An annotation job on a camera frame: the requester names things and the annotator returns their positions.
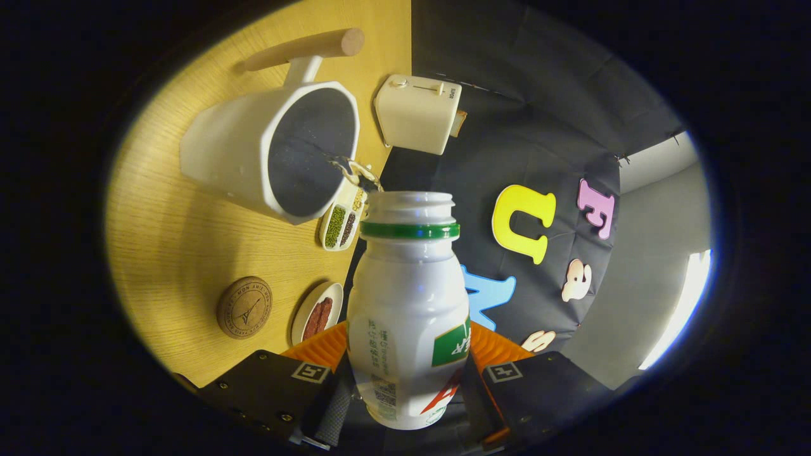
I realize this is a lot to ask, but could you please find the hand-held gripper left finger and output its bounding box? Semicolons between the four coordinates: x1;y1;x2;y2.
174;320;355;452

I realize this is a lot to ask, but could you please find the round cork coaster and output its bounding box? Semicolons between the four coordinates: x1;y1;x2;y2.
216;276;274;340

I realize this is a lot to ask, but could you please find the cream toaster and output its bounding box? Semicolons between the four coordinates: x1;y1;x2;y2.
374;74;463;156

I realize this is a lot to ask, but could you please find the white cup wooden handle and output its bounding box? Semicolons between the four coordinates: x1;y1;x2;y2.
179;28;366;225

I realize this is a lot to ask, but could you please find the white divided dish with beans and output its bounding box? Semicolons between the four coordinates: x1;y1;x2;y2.
319;166;374;252

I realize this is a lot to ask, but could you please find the wooden table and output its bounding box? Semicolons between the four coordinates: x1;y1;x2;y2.
105;0;412;388

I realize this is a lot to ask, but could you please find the white juice bottle green collar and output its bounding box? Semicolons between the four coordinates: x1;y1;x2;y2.
346;191;473;431

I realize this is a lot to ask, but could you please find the black backdrop cloth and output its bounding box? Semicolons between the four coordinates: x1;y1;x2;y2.
342;0;691;363

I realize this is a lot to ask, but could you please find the white round plate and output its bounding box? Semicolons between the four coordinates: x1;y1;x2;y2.
291;282;345;346

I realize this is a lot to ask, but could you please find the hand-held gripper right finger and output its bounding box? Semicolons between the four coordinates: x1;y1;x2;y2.
461;320;625;452

